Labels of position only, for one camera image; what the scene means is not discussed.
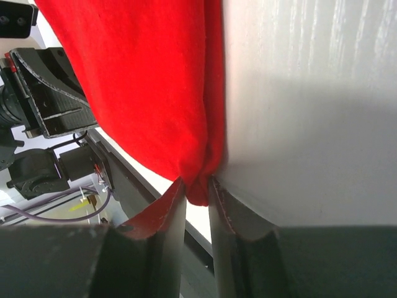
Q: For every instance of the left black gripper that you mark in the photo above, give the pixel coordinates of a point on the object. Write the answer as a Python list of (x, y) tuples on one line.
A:
[(40, 89)]

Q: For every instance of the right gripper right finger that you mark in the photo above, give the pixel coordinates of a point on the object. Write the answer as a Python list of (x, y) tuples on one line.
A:
[(255, 258)]

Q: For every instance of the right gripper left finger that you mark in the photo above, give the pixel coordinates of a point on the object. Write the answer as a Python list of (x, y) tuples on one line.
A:
[(140, 258)]

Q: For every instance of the red t shirt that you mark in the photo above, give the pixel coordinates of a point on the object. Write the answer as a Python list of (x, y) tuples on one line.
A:
[(153, 74)]

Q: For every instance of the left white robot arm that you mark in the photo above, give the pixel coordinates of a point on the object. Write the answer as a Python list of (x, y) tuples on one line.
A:
[(41, 171)]

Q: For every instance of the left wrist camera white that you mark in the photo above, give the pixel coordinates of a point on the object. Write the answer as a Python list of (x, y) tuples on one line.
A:
[(17, 19)]

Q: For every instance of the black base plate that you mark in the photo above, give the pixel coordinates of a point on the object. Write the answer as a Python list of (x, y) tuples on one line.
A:
[(135, 193)]

